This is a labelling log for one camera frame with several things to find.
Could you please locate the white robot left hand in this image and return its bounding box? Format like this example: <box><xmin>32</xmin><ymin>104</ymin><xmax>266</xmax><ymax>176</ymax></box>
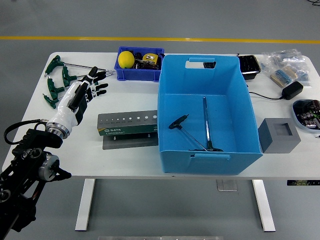
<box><xmin>48</xmin><ymin>66</ymin><xmax>110</xmax><ymax>127</ymax></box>

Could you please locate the thin-shaft green T-handle hex key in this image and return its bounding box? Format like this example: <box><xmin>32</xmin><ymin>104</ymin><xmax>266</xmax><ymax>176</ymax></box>
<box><xmin>168</xmin><ymin>114</ymin><xmax>210</xmax><ymax>152</ymax></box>

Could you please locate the thick-shaft green T-handle hex key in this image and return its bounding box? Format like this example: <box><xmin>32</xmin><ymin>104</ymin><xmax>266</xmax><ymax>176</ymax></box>
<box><xmin>188</xmin><ymin>96</ymin><xmax>224</xmax><ymax>153</ymax></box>

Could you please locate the large light blue box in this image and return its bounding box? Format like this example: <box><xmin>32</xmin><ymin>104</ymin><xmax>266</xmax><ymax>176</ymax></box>
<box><xmin>157</xmin><ymin>54</ymin><xmax>264</xmax><ymax>175</ymax></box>

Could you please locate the yellow lemon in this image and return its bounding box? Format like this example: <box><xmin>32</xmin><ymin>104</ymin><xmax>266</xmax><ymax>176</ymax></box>
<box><xmin>117</xmin><ymin>50</ymin><xmax>136</xmax><ymax>69</ymax></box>

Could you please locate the small dark blue bin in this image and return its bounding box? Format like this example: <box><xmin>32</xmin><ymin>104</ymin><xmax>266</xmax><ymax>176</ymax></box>
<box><xmin>113</xmin><ymin>46</ymin><xmax>165</xmax><ymax>83</ymax></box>

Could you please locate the white table leg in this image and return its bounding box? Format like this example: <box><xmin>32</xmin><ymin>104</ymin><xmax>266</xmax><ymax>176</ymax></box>
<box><xmin>74</xmin><ymin>178</ymin><xmax>96</xmax><ymax>232</ymax></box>
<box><xmin>251</xmin><ymin>179</ymin><xmax>276</xmax><ymax>233</ymax></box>

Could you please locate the yellow tape measure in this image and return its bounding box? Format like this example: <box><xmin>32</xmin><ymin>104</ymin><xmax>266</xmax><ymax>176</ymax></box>
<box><xmin>142</xmin><ymin>52</ymin><xmax>161</xmax><ymax>65</ymax></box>

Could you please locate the black plastic tray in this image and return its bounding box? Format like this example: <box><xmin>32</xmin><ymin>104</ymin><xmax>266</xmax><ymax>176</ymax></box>
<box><xmin>236</xmin><ymin>54</ymin><xmax>261</xmax><ymax>81</ymax></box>

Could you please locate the grey foam block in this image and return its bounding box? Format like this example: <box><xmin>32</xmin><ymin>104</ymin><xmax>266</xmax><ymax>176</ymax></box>
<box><xmin>257</xmin><ymin>117</ymin><xmax>302</xmax><ymax>154</ymax></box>

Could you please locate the bag of blue resistor strips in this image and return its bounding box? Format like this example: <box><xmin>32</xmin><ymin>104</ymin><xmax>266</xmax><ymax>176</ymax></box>
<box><xmin>269</xmin><ymin>65</ymin><xmax>298</xmax><ymax>88</ymax></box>

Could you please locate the clear plastic parts bag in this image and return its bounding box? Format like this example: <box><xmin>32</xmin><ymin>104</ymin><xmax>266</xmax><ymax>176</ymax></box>
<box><xmin>261</xmin><ymin>48</ymin><xmax>306</xmax><ymax>70</ymax></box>

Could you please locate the black power adapter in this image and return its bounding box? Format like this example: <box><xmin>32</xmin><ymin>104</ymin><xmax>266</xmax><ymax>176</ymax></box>
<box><xmin>281</xmin><ymin>80</ymin><xmax>304</xmax><ymax>101</ymax></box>

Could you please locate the blue-rimmed bowl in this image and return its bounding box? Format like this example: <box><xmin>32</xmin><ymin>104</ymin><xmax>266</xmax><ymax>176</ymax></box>
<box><xmin>291</xmin><ymin>98</ymin><xmax>320</xmax><ymax>131</ymax></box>

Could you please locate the clear bag with blue parts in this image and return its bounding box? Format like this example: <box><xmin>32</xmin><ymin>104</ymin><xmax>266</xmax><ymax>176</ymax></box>
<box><xmin>294</xmin><ymin>58</ymin><xmax>313</xmax><ymax>88</ymax></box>

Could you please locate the electronic components heap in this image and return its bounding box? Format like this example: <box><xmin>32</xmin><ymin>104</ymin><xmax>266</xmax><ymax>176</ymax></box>
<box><xmin>297</xmin><ymin>99</ymin><xmax>320</xmax><ymax>127</ymax></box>

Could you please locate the black table control panel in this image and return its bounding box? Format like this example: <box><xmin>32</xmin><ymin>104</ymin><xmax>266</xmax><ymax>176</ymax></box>
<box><xmin>286</xmin><ymin>179</ymin><xmax>320</xmax><ymax>186</ymax></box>

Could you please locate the small green T-handle hex key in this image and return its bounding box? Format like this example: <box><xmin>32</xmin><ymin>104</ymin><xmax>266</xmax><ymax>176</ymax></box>
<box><xmin>42</xmin><ymin>92</ymin><xmax>61</xmax><ymax>109</ymax></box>

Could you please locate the grey metal bracket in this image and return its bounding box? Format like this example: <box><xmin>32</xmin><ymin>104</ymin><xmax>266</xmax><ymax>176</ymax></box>
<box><xmin>216</xmin><ymin>179</ymin><xmax>238</xmax><ymax>192</ymax></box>

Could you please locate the black adapter cable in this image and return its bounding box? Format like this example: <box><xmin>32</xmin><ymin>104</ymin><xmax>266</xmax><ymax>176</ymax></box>
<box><xmin>249</xmin><ymin>91</ymin><xmax>285</xmax><ymax>100</ymax></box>

